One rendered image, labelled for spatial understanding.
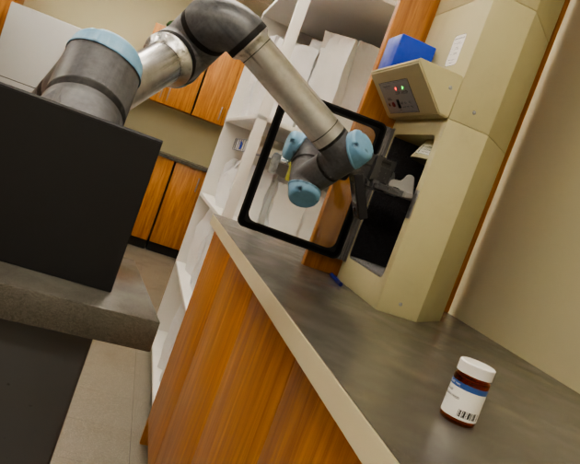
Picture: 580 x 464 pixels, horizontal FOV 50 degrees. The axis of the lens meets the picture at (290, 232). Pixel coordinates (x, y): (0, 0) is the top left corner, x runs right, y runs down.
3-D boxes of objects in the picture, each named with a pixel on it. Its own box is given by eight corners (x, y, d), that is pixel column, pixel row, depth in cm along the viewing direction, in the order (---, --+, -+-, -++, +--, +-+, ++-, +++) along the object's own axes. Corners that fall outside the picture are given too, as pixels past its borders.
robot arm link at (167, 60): (22, 83, 91) (203, -3, 133) (-18, 133, 100) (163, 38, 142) (79, 147, 94) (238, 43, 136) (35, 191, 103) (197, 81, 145)
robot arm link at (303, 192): (314, 175, 135) (317, 140, 142) (278, 198, 142) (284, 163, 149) (339, 194, 139) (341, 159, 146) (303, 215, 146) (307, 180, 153)
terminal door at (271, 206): (338, 261, 175) (388, 124, 172) (235, 224, 172) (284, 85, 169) (337, 260, 176) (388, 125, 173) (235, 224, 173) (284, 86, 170)
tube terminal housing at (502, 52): (411, 303, 184) (509, 52, 178) (466, 338, 153) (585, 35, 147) (336, 277, 177) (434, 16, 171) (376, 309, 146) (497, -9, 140)
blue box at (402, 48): (409, 84, 171) (421, 52, 170) (424, 81, 161) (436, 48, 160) (377, 70, 168) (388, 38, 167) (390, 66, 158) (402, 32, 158)
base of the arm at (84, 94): (23, 94, 75) (50, 44, 81) (-8, 162, 85) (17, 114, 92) (138, 152, 81) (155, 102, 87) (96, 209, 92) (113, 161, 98)
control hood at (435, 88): (395, 120, 174) (408, 86, 173) (448, 118, 143) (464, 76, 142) (358, 105, 171) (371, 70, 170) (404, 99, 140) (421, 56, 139)
